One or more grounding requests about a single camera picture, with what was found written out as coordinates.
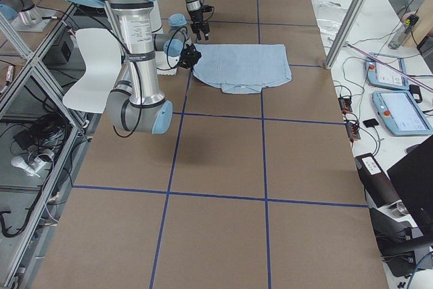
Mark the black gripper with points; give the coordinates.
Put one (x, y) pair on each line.
(189, 56)
(197, 19)

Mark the light blue button shirt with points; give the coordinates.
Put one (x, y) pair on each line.
(243, 69)

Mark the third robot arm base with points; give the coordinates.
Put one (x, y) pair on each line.
(25, 16)

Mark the white plastic chair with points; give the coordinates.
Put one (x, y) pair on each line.
(102, 57)

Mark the clear plastic bag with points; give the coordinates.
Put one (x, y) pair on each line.
(329, 16)

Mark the reacher grabber stick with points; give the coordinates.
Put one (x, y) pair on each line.
(409, 78)

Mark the far blue teach pendant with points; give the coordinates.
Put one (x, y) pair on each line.
(380, 76)

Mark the blue teach pendant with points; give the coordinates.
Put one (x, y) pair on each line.
(400, 113)
(380, 76)

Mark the near blue teach pendant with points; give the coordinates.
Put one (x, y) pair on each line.
(400, 113)

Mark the black monitor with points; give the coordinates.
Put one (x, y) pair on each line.
(411, 177)

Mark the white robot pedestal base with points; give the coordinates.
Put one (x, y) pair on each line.
(165, 65)

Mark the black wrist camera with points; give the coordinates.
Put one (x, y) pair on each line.
(207, 8)

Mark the aluminium frame post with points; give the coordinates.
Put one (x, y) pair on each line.
(341, 36)

